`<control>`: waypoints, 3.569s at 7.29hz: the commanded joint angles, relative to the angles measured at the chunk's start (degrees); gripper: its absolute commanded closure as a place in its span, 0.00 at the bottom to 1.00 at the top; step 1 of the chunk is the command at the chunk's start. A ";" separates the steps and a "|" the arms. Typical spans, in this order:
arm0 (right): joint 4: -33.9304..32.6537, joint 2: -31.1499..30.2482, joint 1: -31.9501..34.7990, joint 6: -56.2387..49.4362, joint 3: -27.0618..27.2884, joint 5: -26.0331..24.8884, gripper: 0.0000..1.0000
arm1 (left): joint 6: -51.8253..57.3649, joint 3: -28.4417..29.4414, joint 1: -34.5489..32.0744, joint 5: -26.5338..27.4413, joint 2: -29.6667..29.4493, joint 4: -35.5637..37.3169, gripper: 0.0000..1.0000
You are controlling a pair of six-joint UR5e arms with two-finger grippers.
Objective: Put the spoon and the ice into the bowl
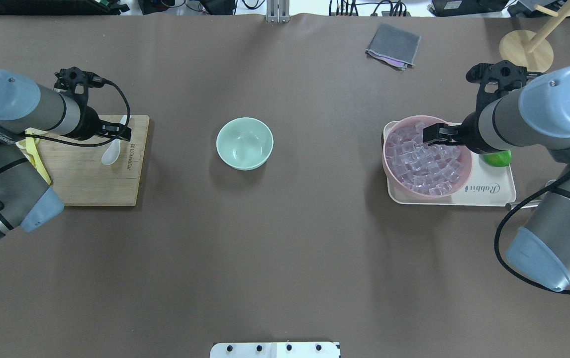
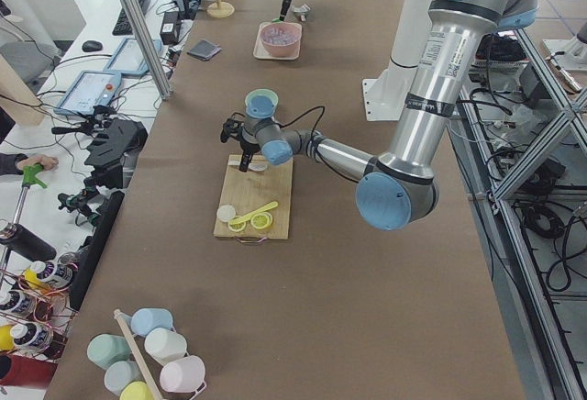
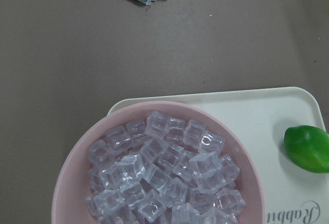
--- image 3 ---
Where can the green lime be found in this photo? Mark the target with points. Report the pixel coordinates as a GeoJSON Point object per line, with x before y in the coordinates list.
{"type": "Point", "coordinates": [307, 147]}

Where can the pink bowl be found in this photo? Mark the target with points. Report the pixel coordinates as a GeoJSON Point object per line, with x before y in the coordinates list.
{"type": "Point", "coordinates": [73, 186]}

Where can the clear ice cubes pile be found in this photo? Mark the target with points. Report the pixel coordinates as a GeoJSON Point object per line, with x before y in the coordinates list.
{"type": "Point", "coordinates": [162, 169]}

